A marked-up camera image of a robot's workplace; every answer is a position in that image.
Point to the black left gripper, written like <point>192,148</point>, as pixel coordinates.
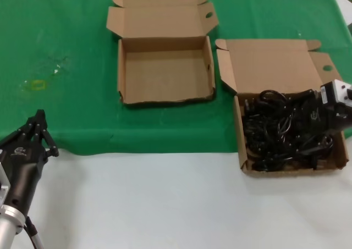
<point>22,172</point>

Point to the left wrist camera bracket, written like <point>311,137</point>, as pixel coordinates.
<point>3,188</point>

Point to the cardboard box with clean rim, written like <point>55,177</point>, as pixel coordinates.
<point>275,65</point>

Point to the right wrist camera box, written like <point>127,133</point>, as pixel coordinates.
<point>334,91</point>

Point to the cardboard box with torn rim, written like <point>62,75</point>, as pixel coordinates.
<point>165,67</point>

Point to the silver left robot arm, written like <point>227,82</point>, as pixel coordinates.
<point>9,227</point>

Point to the green table cloth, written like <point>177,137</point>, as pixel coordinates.
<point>55,26</point>

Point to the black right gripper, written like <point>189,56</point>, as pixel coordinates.
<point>313,117</point>

